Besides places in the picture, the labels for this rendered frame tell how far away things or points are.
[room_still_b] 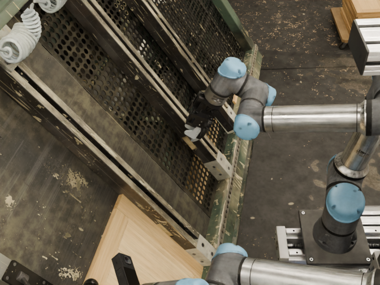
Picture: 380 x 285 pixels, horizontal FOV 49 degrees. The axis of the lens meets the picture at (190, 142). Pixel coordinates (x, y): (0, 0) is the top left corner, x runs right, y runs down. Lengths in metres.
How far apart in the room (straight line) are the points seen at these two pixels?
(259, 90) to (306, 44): 3.11
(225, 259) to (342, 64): 3.35
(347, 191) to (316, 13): 3.60
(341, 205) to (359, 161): 0.15
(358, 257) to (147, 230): 0.73
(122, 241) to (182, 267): 0.31
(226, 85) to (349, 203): 0.54
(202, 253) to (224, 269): 0.64
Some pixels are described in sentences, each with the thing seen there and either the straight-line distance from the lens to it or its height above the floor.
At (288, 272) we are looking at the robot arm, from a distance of 0.91.
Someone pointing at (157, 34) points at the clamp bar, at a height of 1.44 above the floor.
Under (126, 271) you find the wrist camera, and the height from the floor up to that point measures 1.53.
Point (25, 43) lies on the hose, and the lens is 1.06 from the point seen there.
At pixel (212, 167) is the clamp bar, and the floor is 0.97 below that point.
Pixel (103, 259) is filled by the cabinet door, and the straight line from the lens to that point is 1.29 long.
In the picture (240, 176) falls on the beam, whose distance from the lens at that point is 2.01.
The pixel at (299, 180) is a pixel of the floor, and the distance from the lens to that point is 3.09.
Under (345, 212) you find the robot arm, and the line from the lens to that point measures 1.42.
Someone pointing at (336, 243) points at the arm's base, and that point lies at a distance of 1.55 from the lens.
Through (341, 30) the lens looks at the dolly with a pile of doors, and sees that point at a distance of 4.39.
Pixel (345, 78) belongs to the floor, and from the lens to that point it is 3.99.
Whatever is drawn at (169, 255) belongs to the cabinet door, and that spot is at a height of 1.06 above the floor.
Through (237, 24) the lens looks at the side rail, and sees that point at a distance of 2.58.
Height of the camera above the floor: 2.39
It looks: 46 degrees down
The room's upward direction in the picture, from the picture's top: 6 degrees counter-clockwise
